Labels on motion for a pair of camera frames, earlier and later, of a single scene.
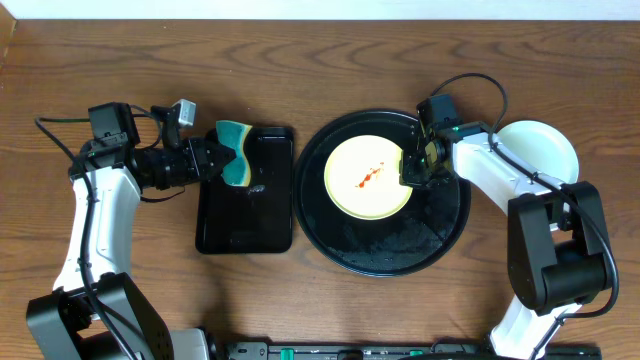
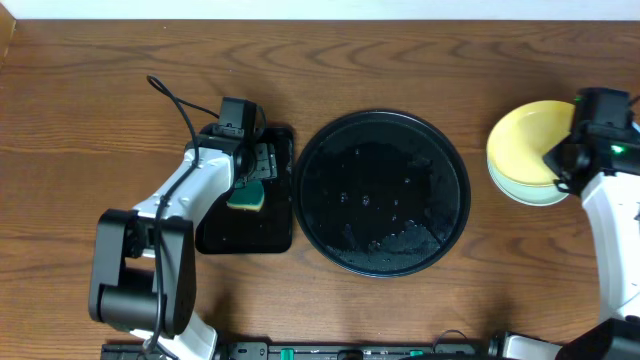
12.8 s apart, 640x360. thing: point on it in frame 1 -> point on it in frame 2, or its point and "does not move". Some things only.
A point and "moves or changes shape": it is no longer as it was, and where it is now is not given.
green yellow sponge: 232,134 moves or changes shape
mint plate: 542,147 moves or changes shape
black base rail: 267,350 does not move
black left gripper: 198,160 -> 265,160
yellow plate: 362,178 -> 523,134
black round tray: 406,241 does not move
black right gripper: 407,176 -> 552,155
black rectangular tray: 250,220 does not move
